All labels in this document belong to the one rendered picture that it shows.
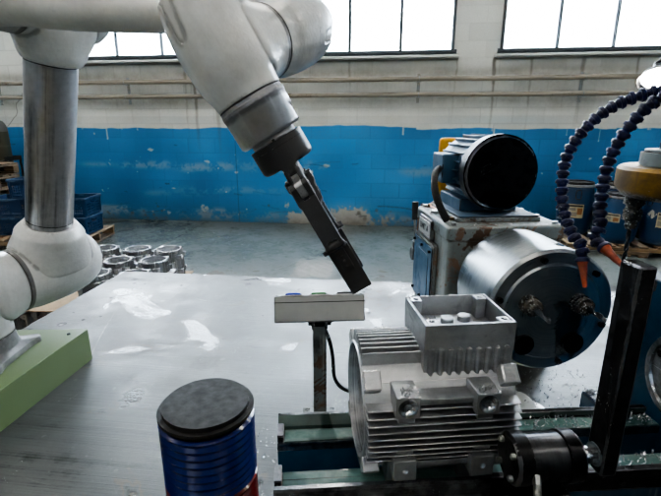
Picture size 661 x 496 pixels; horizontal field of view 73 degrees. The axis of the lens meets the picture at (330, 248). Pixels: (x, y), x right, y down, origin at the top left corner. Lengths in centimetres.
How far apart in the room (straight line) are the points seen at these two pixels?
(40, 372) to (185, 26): 85
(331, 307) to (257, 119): 41
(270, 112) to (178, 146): 633
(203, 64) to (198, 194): 630
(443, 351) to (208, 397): 36
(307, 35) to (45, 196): 75
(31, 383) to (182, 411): 90
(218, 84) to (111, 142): 682
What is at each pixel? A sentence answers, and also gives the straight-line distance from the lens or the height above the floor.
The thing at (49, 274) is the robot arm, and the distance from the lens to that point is 125.
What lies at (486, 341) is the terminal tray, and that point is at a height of 112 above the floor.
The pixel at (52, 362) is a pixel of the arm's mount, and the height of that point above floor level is 86.
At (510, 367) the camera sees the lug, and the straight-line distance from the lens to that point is 63.
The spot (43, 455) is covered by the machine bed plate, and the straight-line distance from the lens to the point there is 105.
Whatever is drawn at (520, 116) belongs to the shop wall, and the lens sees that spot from 646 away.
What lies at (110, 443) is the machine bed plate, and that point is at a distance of 102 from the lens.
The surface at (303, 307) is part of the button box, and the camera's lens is 84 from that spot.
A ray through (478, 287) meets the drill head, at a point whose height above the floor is 107.
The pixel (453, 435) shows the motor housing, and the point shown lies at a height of 102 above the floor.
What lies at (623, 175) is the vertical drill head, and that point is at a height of 132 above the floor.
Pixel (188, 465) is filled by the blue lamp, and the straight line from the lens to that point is 30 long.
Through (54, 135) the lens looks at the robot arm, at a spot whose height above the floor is 137.
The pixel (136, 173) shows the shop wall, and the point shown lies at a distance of 724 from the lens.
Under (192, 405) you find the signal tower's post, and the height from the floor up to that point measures 122.
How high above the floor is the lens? 139
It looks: 16 degrees down
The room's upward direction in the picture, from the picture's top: straight up
